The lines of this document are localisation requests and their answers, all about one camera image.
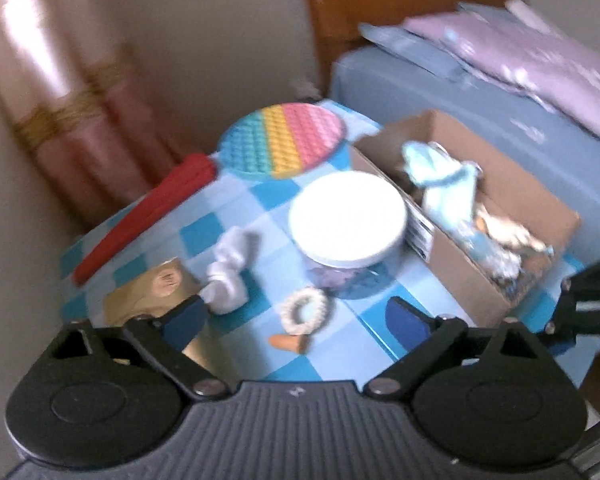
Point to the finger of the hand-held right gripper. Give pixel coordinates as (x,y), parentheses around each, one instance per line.
(597,280)
(585,324)

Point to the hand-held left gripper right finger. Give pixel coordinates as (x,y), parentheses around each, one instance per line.
(410,322)

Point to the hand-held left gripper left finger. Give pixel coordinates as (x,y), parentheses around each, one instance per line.
(182,324)

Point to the brown cardboard box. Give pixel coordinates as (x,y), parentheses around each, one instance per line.
(460,255)

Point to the light blue face mask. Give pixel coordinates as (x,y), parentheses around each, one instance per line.
(440,175)

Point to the gold tissue box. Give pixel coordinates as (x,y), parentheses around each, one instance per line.
(145,290)

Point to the white rolled sock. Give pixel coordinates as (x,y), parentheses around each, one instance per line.
(230,270)

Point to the white scrunchie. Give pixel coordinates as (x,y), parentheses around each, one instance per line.
(305,311)

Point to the small orange plush toy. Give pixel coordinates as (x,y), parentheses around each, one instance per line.
(291,344)

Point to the red foam stick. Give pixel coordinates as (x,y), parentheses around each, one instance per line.
(145,215)

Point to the clear jar with white lid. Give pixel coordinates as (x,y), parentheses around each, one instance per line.
(347,220)

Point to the blue bed sheet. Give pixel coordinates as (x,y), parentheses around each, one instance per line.
(540,145)

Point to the rainbow pop bubble mat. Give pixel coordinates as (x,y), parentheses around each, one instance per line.
(280,140)

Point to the purple floral pillow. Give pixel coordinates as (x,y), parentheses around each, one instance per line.
(530,55)

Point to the pink curtain with gold band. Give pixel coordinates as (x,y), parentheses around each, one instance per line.
(70,85)

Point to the blue patterned pillow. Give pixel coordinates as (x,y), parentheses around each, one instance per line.
(415,47)

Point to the wooden headboard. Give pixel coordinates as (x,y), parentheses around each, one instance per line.
(395,0)

